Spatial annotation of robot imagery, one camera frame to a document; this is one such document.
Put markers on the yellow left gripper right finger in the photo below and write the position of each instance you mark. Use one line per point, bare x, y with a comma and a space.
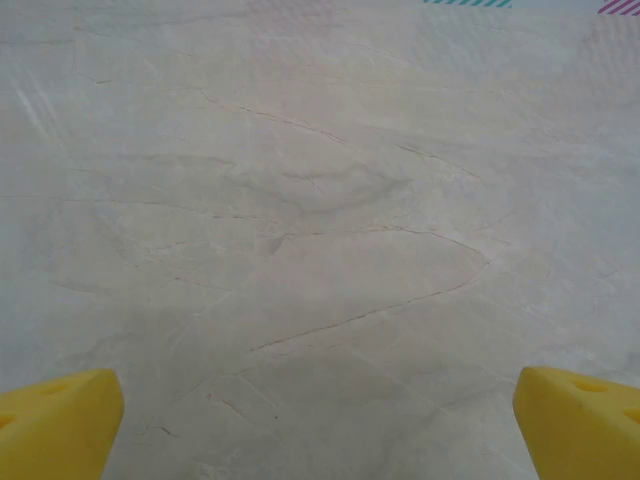
585, 435

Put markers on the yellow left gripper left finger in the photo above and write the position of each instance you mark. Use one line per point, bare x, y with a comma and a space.
55, 430

